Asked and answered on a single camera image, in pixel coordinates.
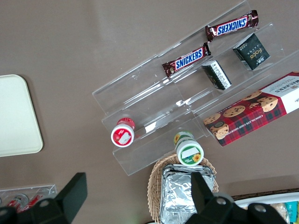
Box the green lidded yogurt cup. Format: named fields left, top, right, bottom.
left=173, top=131, right=205, bottom=167

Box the red cola bottle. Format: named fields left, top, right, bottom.
left=7, top=193, right=30, bottom=210
left=26, top=195, right=44, bottom=210

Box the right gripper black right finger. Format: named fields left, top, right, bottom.
left=190, top=172, right=249, bottom=224

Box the red lidded yogurt cup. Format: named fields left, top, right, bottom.
left=110, top=117, right=136, bottom=148

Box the black box with white label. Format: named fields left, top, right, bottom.
left=201, top=60, right=233, bottom=91

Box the clear bag of crackers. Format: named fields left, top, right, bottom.
left=242, top=202, right=288, bottom=224

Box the stack of foil containers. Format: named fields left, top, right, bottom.
left=159, top=163, right=214, bottom=224

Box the clear acrylic step stand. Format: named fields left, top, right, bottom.
left=157, top=0, right=299, bottom=139
left=92, top=54, right=207, bottom=177

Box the beige plastic serving tray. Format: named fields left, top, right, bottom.
left=0, top=74, right=44, bottom=158

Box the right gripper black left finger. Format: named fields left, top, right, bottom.
left=16, top=172, right=89, bottom=224

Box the white rectangular snack tray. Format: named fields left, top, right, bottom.
left=233, top=190, right=299, bottom=224

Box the oval tan wicker basket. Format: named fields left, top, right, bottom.
left=147, top=154, right=220, bottom=224

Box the teal snack packet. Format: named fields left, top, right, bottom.
left=284, top=201, right=299, bottom=223

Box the brown Snickers bar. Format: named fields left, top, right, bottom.
left=205, top=9, right=260, bottom=43
left=162, top=42, right=212, bottom=78

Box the black box with gold print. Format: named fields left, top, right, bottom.
left=232, top=32, right=271, bottom=71

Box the clear acrylic bottle rack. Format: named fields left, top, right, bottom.
left=0, top=184, right=57, bottom=212

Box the red tartan cookie box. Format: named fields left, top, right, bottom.
left=202, top=71, right=299, bottom=147

